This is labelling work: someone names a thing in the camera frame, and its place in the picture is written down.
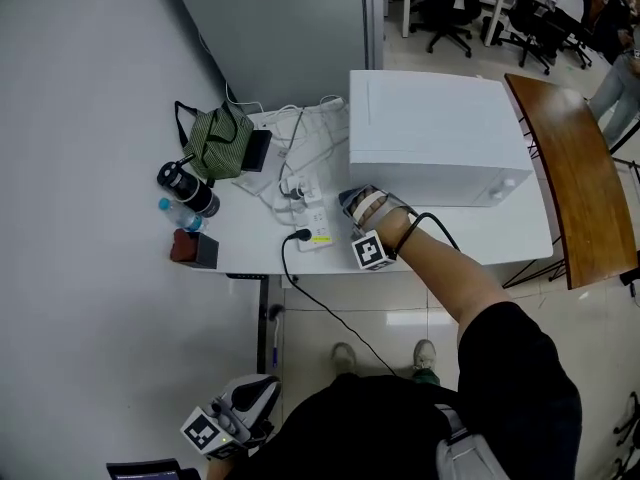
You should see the person's white shoe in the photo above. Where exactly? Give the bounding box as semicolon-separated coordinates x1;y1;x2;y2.
412;338;438;372
330;341;358;375

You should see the person's left white shoe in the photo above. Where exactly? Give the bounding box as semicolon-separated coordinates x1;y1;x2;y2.
330;341;358;375

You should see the dark red pouch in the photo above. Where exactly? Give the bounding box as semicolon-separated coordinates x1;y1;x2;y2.
169;228;197;263

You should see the white power strip with chargers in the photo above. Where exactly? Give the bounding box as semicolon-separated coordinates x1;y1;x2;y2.
272;169;324;214

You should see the grey refrigerator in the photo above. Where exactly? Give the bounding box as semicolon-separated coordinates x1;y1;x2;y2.
166;0;385;114

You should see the black power adapter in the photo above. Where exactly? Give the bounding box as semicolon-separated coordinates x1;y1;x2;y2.
241;129;274;173

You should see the person's right forearm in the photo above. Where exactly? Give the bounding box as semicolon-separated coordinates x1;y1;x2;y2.
394;217;512;325

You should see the person's right hand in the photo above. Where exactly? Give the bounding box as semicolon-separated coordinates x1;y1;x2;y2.
358;203;414;255

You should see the person's left forearm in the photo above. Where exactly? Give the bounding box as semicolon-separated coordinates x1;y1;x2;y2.
205;455;236;480

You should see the white flat pad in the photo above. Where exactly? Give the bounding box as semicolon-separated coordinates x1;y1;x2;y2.
231;142;289;198

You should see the white power strip yellow label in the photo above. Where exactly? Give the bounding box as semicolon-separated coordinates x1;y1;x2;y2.
297;206;335;253

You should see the person's green trouser leg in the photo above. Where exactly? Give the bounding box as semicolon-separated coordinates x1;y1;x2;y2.
409;362;442;385

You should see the white microwave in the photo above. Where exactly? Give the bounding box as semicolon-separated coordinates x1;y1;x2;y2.
348;69;535;208

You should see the green striped bag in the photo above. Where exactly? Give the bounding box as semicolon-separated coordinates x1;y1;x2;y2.
173;98;256;182

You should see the brown wooden table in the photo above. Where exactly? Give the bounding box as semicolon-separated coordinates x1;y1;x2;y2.
503;72;640;291

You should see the dark blue cloth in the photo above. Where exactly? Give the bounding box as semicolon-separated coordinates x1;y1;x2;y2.
338;186;366;209

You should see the small black box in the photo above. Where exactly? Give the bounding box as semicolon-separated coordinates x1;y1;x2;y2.
187;231;220;271

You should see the black office chair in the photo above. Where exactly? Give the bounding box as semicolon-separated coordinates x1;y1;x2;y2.
409;0;496;59
494;0;556;75
562;0;596;69

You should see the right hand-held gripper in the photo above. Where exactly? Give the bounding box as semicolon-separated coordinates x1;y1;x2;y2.
341;184;419;272

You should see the grey shoulder bag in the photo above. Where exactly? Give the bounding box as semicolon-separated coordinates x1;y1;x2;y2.
433;402;511;480

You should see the black thermos bottle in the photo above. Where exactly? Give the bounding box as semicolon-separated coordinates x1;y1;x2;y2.
156;156;221;218

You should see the black field monitor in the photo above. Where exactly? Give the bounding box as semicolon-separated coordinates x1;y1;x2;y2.
105;458;201;480

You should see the black power plug cable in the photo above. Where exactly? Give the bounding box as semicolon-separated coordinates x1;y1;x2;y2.
280;227;399;378

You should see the person's right white shoe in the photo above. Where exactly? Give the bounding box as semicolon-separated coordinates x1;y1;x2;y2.
412;338;438;372

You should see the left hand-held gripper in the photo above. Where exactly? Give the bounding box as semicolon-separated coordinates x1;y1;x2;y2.
180;373;282;462

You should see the clear water bottle blue cap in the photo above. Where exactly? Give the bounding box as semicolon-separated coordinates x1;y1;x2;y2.
158;196;207;233

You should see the person's black shirt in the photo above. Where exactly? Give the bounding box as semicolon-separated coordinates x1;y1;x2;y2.
219;300;584;480

